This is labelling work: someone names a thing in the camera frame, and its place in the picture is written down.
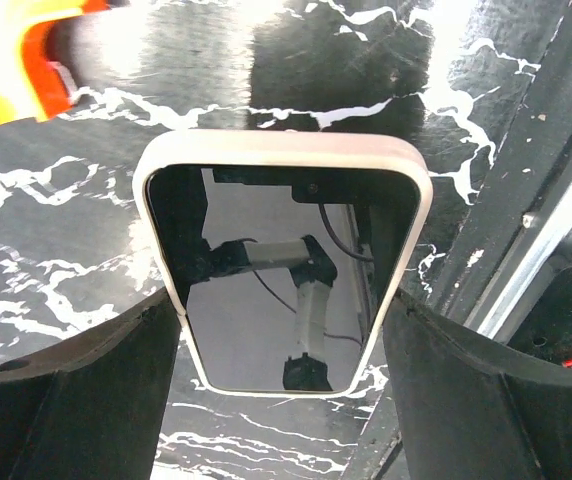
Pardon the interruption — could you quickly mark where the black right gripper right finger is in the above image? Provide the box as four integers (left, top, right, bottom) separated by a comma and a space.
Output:
383, 291, 572, 479

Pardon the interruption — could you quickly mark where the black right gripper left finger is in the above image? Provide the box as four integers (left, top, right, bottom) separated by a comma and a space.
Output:
0, 290, 180, 479

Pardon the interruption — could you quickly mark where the phone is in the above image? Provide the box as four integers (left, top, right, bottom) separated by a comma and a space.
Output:
132, 130, 433, 398

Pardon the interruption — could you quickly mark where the orange curved plastic piece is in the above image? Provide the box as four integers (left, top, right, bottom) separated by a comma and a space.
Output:
0, 0, 108, 125

